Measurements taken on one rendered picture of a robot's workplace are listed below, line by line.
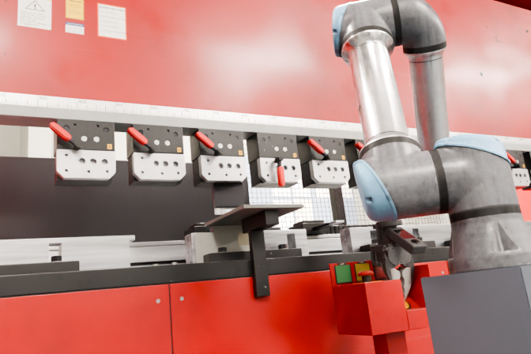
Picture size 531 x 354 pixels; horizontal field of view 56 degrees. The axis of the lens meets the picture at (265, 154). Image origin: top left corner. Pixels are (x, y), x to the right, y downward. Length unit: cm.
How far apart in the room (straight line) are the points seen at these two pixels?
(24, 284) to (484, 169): 96
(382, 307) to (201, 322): 45
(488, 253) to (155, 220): 139
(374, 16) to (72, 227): 129
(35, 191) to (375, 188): 135
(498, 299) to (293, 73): 117
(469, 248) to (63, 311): 86
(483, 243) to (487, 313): 11
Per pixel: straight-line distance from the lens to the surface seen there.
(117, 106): 150
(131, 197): 199
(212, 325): 134
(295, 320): 145
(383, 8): 116
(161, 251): 170
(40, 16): 158
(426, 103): 123
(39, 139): 363
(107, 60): 155
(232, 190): 156
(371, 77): 104
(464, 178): 90
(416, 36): 118
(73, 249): 139
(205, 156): 152
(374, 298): 127
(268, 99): 170
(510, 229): 90
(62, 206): 194
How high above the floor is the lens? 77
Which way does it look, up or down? 16 degrees up
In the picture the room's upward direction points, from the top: 6 degrees counter-clockwise
